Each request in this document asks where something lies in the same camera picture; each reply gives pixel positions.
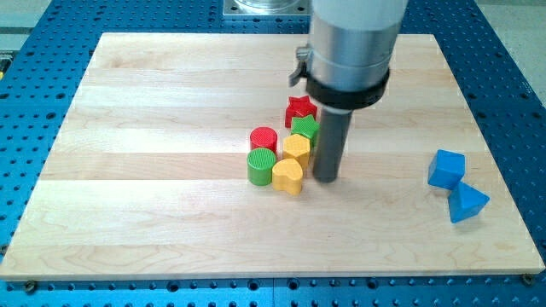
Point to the blue triangular block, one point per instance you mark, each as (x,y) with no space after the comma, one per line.
(465,201)

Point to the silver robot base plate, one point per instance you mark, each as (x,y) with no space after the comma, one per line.
(244,8)

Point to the red star block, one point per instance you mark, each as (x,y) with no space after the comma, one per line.
(299,107)

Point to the red cylinder block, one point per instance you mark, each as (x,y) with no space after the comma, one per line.
(263,137)

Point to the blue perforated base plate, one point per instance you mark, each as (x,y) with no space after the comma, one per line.
(42,79)

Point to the yellow hexagon block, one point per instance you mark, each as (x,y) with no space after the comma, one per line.
(297,147)

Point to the light wooden board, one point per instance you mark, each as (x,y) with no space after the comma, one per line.
(148,177)

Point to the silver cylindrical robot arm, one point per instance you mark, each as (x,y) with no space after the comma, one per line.
(345,61)

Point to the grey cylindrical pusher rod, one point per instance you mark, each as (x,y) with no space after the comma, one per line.
(331,141)

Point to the green cylinder block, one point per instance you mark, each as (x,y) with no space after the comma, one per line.
(260,162)

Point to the green star block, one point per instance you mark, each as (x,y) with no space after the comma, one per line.
(306,126)

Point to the blue cube block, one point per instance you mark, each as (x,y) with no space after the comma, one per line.
(446,169)

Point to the yellow heart block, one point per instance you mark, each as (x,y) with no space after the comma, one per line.
(287,176)

